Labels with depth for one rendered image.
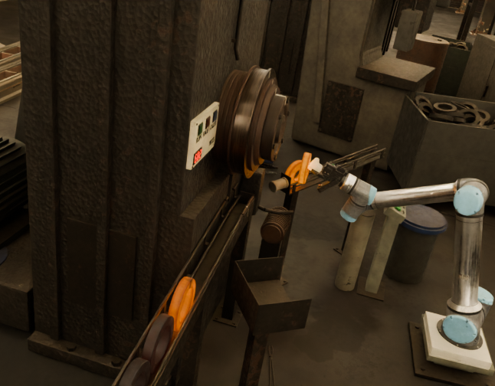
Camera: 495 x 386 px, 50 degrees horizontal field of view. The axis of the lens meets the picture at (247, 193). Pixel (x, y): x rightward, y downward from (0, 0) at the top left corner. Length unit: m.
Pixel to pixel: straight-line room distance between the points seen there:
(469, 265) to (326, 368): 0.84
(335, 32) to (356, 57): 0.29
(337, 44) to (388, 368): 2.96
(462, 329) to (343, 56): 2.90
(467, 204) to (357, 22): 2.70
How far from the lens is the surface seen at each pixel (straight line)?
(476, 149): 4.42
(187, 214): 1.99
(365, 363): 2.85
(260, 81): 2.12
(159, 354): 1.80
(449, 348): 2.86
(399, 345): 3.03
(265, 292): 2.10
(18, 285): 2.67
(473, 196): 2.43
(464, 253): 2.54
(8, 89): 5.70
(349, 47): 4.86
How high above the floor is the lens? 1.88
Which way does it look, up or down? 27 degrees down
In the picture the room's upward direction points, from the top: 9 degrees clockwise
